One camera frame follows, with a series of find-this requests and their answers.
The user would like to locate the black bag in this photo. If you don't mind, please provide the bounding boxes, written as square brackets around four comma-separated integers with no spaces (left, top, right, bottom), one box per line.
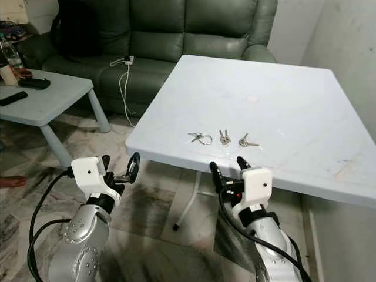
[52,0,100,58]

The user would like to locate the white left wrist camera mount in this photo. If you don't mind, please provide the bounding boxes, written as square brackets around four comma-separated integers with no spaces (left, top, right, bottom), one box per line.
[71,156,124,199]

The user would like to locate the dark green leather sofa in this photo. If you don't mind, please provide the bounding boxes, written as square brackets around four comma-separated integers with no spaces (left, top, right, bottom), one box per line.
[29,0,278,118]

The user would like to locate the keys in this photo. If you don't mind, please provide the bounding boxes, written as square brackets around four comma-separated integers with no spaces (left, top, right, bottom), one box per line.
[189,132,213,145]

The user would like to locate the white charger cable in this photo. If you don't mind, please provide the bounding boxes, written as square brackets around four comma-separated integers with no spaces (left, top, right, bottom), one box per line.
[109,56,137,127]

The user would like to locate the clear plastic bottle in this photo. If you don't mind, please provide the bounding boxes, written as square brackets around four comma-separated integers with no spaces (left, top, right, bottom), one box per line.
[2,35,24,74]

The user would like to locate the person's bare foot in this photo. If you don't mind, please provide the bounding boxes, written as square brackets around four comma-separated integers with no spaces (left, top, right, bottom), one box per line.
[0,175,28,189]

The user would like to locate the black remote control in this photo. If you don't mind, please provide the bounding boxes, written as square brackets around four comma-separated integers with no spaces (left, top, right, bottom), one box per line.
[0,91,29,107]

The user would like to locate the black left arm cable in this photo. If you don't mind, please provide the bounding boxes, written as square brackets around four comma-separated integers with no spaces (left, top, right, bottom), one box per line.
[27,167,74,282]

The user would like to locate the black flat case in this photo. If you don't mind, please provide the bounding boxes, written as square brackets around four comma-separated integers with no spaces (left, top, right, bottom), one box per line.
[19,77,51,90]

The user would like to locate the large white plastic table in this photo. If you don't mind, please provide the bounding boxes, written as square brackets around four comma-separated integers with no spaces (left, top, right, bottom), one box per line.
[125,55,376,231]

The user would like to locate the beige cardboard box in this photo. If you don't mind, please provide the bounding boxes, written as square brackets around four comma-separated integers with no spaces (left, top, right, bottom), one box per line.
[0,0,59,35]

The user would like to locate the white cup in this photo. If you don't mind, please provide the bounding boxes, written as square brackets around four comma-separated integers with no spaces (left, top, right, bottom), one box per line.
[1,63,18,86]

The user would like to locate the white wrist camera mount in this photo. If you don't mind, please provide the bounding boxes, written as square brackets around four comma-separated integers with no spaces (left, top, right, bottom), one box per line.
[232,167,273,221]
[71,156,124,199]

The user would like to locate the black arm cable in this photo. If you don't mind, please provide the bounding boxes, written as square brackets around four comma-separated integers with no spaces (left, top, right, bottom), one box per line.
[27,167,74,282]
[217,188,313,282]

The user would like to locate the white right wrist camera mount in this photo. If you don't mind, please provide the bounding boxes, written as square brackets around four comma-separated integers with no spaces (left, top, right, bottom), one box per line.
[232,167,273,221]

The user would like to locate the small pale blue table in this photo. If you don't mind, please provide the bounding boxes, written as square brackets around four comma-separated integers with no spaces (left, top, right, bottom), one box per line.
[0,69,111,168]

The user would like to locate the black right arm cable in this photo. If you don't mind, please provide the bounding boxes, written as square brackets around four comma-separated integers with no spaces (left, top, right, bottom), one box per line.
[217,188,313,282]

